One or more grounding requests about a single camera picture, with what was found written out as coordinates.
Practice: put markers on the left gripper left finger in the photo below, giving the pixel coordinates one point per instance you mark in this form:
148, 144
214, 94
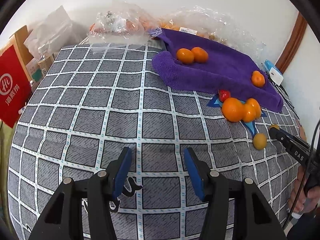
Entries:
62, 216

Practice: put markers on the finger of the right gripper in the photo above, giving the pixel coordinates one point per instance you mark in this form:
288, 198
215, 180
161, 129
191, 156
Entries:
282, 136

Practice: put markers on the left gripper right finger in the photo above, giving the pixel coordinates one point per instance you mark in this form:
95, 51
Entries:
253, 216

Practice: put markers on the small orange kumquat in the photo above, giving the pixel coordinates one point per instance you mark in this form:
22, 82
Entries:
274, 126

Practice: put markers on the yellow-brown round fruit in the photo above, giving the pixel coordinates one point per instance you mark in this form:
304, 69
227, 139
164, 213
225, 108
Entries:
259, 141

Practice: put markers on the large orange mandarin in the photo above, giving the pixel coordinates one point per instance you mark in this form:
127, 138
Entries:
233, 109

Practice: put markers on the person's right hand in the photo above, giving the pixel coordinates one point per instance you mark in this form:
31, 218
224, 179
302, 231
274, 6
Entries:
304, 203

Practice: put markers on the round orange fruit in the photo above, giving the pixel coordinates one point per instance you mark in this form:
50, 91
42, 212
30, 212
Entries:
249, 113

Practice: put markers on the oval orange fruit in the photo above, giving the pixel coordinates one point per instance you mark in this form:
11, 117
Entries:
256, 106

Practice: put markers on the white blue charger box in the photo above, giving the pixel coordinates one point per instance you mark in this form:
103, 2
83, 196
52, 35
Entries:
274, 73

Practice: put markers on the mandarin on towel right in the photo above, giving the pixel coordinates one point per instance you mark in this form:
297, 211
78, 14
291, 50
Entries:
257, 79

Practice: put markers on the mandarin on towel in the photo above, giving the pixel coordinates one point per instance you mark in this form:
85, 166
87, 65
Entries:
185, 56
257, 79
200, 55

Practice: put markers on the small red fruit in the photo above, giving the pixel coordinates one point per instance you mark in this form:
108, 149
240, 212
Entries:
223, 95

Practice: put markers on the purple towel covered tray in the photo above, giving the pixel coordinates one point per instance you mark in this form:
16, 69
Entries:
226, 69

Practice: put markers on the grey checked bedsheet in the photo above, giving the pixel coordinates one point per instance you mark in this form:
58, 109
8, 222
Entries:
90, 106

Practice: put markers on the mandarin on towel left rear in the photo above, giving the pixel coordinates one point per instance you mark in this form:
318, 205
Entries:
200, 55

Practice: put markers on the red paper bag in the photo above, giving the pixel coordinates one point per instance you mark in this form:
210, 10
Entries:
15, 87

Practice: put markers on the clear bag of oranges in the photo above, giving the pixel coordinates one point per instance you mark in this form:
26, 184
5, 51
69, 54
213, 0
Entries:
217, 27

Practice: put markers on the plastic bottle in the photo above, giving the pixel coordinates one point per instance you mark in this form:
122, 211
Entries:
46, 59

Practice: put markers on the cardboard box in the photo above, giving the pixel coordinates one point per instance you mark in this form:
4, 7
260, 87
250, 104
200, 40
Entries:
17, 40

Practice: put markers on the white plastic bag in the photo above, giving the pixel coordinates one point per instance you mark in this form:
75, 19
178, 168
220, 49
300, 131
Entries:
55, 31

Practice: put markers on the clear plastic bag left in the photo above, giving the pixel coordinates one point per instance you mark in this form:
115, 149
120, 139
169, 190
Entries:
123, 25

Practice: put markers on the brown wooden door frame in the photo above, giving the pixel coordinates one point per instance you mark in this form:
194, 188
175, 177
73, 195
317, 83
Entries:
293, 44

